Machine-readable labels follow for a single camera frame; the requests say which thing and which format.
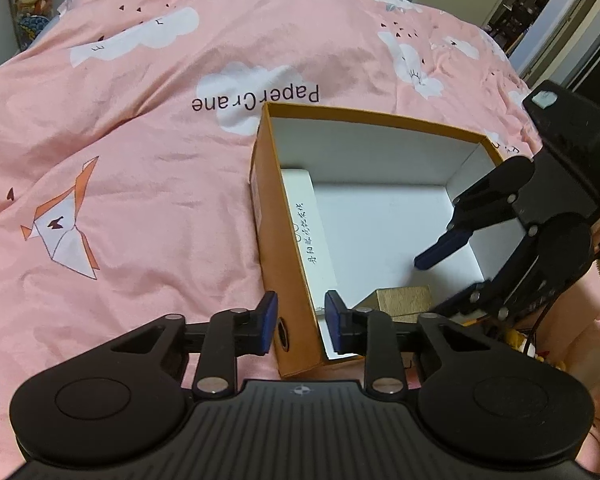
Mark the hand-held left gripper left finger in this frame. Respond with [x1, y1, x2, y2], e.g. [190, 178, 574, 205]
[109, 291, 279, 401]

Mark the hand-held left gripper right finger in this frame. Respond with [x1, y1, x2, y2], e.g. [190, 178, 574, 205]
[325, 291, 496, 401]

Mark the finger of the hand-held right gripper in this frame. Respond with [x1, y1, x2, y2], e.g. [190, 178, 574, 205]
[430, 225, 568, 323]
[415, 156, 536, 271]

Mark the orange cardboard box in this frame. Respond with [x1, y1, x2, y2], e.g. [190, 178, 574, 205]
[250, 102, 506, 378]

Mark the white flat box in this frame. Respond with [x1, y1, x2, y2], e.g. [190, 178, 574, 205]
[280, 169, 339, 313]

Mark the pink printed blanket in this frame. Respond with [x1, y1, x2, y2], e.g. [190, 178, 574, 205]
[0, 0, 600, 480]

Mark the blue patterned plush toy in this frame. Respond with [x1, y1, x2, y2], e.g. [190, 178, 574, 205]
[18, 14, 52, 45]

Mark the black cable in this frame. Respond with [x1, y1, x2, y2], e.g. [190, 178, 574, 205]
[527, 295, 561, 353]

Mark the white door frame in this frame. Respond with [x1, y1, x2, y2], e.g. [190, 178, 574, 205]
[507, 0, 600, 91]

